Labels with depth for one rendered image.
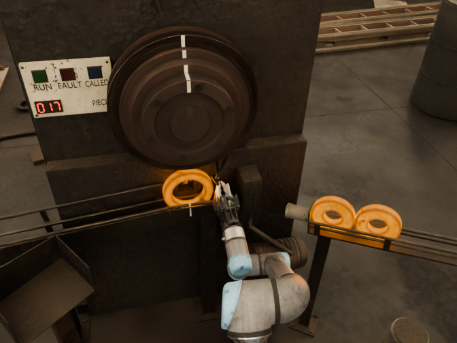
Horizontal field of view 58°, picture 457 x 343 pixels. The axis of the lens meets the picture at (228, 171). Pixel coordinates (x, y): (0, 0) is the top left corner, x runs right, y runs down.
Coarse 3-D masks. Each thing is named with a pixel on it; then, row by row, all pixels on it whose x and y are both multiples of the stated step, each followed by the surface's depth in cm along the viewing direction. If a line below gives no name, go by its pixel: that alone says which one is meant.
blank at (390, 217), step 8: (368, 208) 144; (376, 208) 142; (384, 208) 142; (360, 216) 146; (368, 216) 144; (376, 216) 143; (384, 216) 142; (392, 216) 141; (360, 224) 148; (368, 224) 148; (392, 224) 142; (400, 224) 141; (368, 232) 148; (376, 232) 148; (384, 232) 146; (392, 232) 144; (400, 232) 143
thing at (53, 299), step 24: (48, 240) 138; (24, 264) 134; (48, 264) 142; (72, 264) 141; (0, 288) 131; (24, 288) 137; (48, 288) 137; (72, 288) 136; (0, 312) 130; (24, 312) 130; (48, 312) 130; (24, 336) 124; (72, 336) 148
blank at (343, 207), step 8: (320, 200) 150; (328, 200) 147; (336, 200) 147; (344, 200) 147; (312, 208) 152; (320, 208) 150; (328, 208) 149; (336, 208) 148; (344, 208) 146; (352, 208) 148; (312, 216) 154; (320, 216) 153; (344, 216) 148; (352, 216) 147; (328, 224) 153; (336, 224) 152; (344, 224) 150; (352, 224) 149
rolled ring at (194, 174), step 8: (176, 176) 147; (184, 176) 147; (192, 176) 148; (200, 176) 149; (208, 176) 152; (168, 184) 148; (176, 184) 149; (208, 184) 152; (168, 192) 150; (208, 192) 154; (168, 200) 152; (176, 200) 155; (184, 200) 158; (192, 200) 158; (200, 200) 156; (208, 200) 157
